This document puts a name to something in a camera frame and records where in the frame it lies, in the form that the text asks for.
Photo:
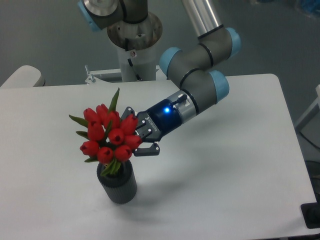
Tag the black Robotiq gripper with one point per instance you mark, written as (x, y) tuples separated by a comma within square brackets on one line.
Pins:
[(153, 123)]

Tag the red tulip bouquet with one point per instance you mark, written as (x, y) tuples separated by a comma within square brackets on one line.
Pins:
[(110, 140)]

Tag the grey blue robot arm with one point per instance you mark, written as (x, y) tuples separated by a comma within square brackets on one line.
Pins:
[(199, 86)]

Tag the dark grey ribbed vase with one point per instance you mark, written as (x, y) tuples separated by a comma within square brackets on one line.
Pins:
[(122, 187)]

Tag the white chair back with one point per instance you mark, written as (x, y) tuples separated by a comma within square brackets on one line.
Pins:
[(24, 77)]

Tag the white furniture at right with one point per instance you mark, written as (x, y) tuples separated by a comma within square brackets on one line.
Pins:
[(309, 113)]

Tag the black device at table edge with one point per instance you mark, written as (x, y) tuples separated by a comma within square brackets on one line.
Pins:
[(311, 215)]

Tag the blue items in clear container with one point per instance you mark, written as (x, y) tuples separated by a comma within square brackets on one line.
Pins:
[(310, 7)]

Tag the white pedestal base frame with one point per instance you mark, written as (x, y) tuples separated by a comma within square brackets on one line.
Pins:
[(120, 73)]

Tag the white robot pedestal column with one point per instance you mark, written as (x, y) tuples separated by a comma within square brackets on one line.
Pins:
[(136, 47)]

